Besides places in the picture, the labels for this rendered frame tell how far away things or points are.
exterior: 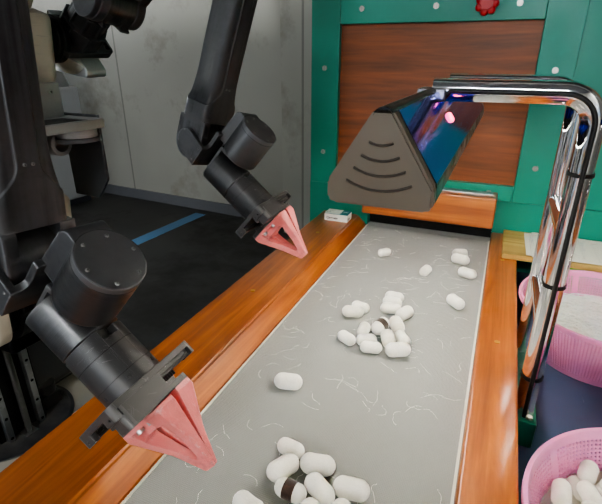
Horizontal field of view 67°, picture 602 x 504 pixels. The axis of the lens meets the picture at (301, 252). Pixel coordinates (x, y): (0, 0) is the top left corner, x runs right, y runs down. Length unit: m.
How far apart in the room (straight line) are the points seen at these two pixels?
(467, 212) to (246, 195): 0.56
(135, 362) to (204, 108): 0.44
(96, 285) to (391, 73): 0.91
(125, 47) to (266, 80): 1.27
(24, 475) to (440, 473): 0.42
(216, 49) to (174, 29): 2.98
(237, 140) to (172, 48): 3.06
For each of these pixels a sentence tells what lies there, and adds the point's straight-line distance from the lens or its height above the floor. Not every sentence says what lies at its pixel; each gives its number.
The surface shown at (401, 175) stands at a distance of 0.34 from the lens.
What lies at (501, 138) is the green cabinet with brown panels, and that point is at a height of 0.98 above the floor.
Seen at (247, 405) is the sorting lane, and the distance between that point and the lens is 0.61.
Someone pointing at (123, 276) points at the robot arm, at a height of 0.99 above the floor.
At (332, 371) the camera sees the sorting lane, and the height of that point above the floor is 0.74.
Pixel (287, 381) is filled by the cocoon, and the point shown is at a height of 0.76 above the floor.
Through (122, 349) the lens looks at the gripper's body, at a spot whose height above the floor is 0.91.
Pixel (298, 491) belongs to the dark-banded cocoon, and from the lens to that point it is 0.50.
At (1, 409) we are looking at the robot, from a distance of 1.35.
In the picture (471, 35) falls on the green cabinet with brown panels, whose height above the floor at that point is 1.18.
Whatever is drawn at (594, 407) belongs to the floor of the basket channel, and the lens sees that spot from 0.82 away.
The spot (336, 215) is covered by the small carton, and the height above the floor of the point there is 0.78.
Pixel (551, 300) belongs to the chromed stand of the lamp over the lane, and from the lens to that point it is 0.60.
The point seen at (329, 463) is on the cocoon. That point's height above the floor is 0.76.
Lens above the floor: 1.14
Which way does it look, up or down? 23 degrees down
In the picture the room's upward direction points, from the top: straight up
